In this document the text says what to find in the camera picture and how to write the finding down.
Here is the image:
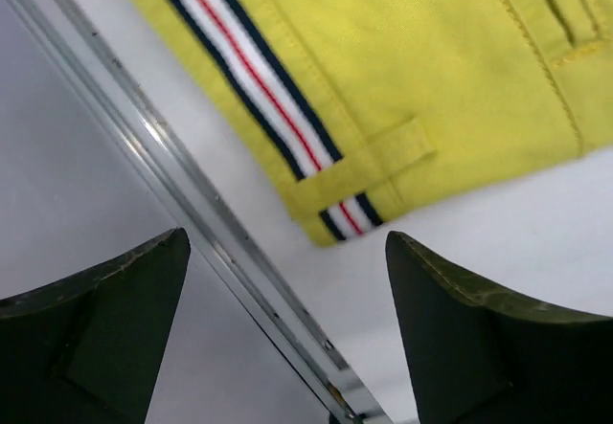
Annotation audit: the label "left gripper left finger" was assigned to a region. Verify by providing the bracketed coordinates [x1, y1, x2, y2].
[1, 228, 191, 423]

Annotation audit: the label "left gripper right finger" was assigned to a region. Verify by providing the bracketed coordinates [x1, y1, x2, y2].
[385, 232, 612, 423]

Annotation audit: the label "yellow-green trousers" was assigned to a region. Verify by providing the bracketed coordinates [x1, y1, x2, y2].
[130, 0, 612, 246]

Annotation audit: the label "aluminium rail frame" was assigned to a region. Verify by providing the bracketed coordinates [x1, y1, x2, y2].
[7, 0, 388, 423]

